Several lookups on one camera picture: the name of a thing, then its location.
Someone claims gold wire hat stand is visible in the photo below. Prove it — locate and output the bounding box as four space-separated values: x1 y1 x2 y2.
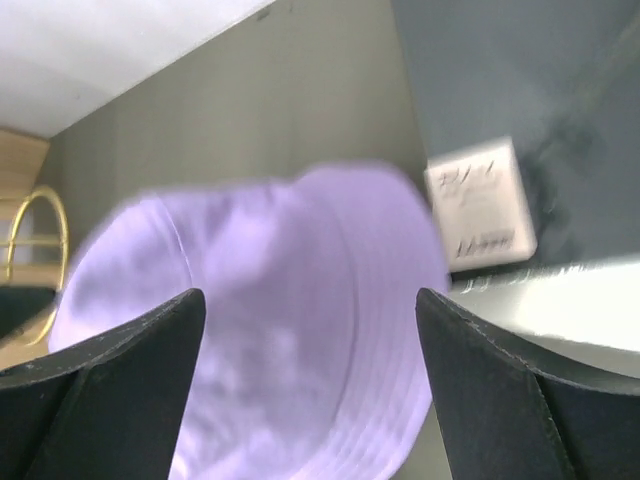
1 186 69 346

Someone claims lavender bucket hat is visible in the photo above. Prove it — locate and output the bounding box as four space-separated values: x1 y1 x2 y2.
49 161 449 479

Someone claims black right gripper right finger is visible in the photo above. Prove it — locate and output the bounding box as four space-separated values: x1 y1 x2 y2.
416 288 639 479

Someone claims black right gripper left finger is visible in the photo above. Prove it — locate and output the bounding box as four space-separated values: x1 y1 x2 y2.
1 289 205 479

